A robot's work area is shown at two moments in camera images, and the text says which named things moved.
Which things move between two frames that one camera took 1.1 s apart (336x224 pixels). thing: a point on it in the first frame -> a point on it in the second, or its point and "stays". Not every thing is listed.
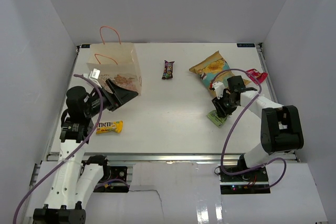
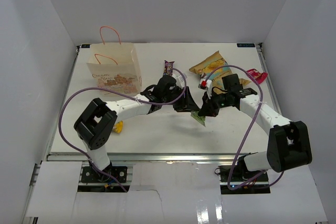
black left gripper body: x=94 y=107 -> x=174 y=96
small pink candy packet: x=258 y=76 stays
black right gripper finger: x=229 y=110 -> x=213 y=112
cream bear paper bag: x=117 y=62 stays
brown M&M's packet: x=168 y=70 stays
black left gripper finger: x=123 y=95 -> x=190 y=104
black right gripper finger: x=220 y=109 -> x=207 y=110
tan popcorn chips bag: x=210 y=67 stays
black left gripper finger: x=114 y=106 -> x=182 y=107
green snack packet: x=218 y=121 -> x=200 y=119
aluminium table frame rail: x=168 y=157 stays
